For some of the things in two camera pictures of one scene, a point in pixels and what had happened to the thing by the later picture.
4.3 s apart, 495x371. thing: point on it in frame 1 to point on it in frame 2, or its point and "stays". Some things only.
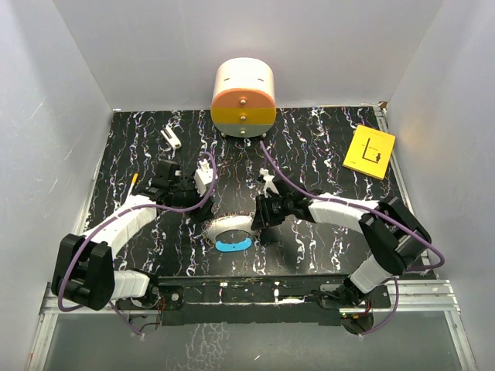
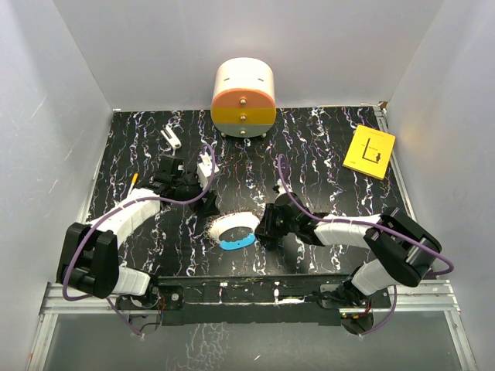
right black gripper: x=263 y=216 to x=266 y=226
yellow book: x=370 y=151 stays
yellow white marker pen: x=133 y=182 stays
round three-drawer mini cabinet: x=244 y=102 stays
